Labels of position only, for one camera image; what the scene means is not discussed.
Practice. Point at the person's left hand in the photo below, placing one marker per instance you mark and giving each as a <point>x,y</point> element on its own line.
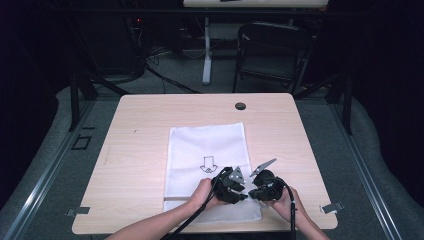
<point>203,195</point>

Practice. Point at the dark computer tower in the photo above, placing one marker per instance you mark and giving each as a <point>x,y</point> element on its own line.
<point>106,43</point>

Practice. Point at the white desk leg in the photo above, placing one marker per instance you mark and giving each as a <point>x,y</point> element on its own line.
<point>207,60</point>

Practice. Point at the person's right hand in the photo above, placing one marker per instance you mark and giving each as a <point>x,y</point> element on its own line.
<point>286,206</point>

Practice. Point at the black folding chair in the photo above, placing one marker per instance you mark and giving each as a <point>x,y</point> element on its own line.
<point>273,50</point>

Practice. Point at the white mesh bag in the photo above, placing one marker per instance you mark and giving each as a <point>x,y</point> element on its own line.
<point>206,146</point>

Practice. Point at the aluminium floor rail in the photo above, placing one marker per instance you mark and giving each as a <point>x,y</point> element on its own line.
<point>46,173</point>
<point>363,173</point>

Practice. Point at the black metal stand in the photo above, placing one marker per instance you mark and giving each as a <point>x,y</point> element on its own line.
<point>74,100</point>
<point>347,103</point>

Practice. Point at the grey tape piece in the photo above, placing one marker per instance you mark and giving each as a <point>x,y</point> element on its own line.
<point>78,211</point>
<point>331,207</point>

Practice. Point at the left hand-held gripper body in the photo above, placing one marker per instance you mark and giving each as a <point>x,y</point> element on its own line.
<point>223,185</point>

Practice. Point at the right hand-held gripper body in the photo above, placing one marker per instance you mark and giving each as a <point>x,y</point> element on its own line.
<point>271,186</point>

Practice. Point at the black horizontal frame bar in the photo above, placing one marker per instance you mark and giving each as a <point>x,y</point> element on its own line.
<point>166,12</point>

